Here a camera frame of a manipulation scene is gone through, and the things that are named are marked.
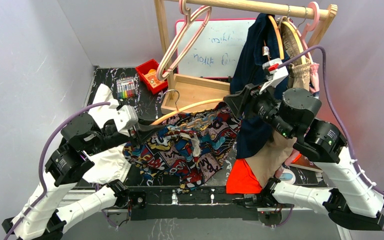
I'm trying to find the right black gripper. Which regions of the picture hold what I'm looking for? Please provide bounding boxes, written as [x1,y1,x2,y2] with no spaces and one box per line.
[222,78,296,140]

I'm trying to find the pink plastic hanger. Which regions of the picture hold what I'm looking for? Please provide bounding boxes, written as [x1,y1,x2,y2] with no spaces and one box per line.
[156,0,214,81]

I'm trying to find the pink framed whiteboard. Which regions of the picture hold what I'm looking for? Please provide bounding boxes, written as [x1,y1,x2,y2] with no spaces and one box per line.
[177,18,255,79]

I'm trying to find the beige plastic hanger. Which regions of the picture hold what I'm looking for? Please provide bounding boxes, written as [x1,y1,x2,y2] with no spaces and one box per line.
[157,0,212,80]

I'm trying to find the pink patterned garment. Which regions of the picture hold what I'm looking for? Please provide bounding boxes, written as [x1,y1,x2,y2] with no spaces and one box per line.
[273,62,320,179]

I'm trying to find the navy blue shorts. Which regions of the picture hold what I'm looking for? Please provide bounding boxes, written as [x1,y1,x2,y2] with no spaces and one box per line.
[230,13,273,159]

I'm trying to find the orange card box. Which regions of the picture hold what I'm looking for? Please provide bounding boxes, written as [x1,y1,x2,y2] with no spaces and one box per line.
[144,69,164,89]

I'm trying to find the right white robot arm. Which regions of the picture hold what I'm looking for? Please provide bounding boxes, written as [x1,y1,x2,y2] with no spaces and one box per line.
[223,84,384,231]

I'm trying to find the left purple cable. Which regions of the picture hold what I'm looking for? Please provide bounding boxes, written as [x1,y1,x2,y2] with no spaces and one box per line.
[3,101,113,240]

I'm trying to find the comic print shorts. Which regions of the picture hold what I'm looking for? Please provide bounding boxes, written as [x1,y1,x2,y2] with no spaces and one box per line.
[122,102,242,194]

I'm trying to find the orange shorts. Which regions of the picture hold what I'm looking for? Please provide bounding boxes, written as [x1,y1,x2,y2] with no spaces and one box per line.
[226,158,263,195]

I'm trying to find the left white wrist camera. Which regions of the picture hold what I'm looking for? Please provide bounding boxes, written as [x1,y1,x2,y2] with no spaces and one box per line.
[109,101,139,136]

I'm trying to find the marker pen pack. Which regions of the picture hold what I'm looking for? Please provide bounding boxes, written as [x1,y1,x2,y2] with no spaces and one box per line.
[115,77,137,100]

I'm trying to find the beige shorts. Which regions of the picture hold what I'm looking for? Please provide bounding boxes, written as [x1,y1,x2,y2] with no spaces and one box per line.
[244,19,314,188]

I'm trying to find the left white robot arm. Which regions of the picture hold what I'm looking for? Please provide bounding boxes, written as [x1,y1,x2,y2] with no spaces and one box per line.
[2,111,162,240]

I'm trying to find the white cloth garment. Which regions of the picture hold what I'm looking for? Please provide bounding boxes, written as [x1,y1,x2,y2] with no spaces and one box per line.
[82,84,131,185]

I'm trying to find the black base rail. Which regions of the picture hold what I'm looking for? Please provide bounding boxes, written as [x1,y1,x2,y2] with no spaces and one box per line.
[129,186,285,221]

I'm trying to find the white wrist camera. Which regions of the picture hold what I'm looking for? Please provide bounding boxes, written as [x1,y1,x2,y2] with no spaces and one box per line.
[109,101,139,136]
[259,58,289,95]

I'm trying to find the red plastic bin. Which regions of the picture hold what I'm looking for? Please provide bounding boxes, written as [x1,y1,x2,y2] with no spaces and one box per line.
[135,59,168,95]

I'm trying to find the yellow hanger with beige shorts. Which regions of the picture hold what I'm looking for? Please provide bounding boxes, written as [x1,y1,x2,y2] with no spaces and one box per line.
[280,17,304,59]

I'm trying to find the wooden clothes rack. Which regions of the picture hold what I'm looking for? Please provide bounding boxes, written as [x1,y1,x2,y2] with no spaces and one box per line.
[154,0,338,114]

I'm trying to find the orange hanger with navy shorts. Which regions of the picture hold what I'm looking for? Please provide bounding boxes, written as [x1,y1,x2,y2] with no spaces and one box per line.
[266,14,285,60]

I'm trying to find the dark book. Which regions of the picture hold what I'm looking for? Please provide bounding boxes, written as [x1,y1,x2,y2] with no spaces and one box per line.
[290,154,323,173]

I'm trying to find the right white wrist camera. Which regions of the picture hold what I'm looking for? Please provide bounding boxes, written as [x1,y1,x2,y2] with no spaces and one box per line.
[259,58,289,95]

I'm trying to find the pink hanger far right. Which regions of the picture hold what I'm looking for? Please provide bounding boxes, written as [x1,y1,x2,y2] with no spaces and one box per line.
[289,1,320,50]

